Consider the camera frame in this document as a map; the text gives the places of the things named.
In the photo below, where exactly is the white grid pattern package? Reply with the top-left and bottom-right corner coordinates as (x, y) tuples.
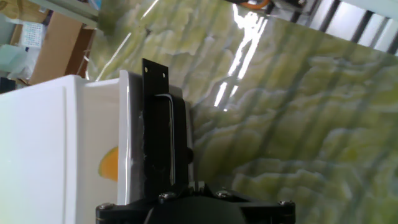
(21, 21), (44, 49)

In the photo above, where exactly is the green marble pattern mat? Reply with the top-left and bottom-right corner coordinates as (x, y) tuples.
(86, 0), (398, 224)

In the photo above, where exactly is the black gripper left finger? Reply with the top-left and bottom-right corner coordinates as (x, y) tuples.
(95, 182), (196, 224)

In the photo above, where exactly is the yellow toy mango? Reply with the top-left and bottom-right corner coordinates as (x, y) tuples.
(98, 146), (119, 183)

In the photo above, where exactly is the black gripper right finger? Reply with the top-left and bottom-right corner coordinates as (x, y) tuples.
(195, 182), (295, 224)

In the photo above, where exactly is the brown cardboard box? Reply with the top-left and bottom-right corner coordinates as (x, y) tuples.
(0, 0), (96, 85)

